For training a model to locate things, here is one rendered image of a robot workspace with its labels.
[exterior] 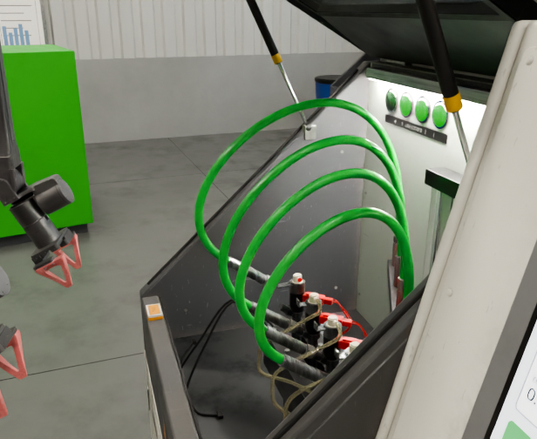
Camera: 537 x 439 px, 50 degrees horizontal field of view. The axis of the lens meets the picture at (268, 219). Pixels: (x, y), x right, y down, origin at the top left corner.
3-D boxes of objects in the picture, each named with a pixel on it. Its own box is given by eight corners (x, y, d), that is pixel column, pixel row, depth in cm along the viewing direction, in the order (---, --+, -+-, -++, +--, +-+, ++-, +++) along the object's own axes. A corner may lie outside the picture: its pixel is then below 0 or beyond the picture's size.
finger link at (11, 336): (44, 361, 97) (10, 318, 94) (32, 387, 90) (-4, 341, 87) (10, 378, 97) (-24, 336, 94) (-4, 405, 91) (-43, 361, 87)
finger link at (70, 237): (93, 257, 137) (71, 225, 134) (87, 270, 130) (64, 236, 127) (69, 270, 138) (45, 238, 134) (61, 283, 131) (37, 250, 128)
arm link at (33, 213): (10, 199, 126) (2, 208, 121) (37, 185, 126) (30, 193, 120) (30, 226, 129) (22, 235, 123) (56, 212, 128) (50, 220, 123)
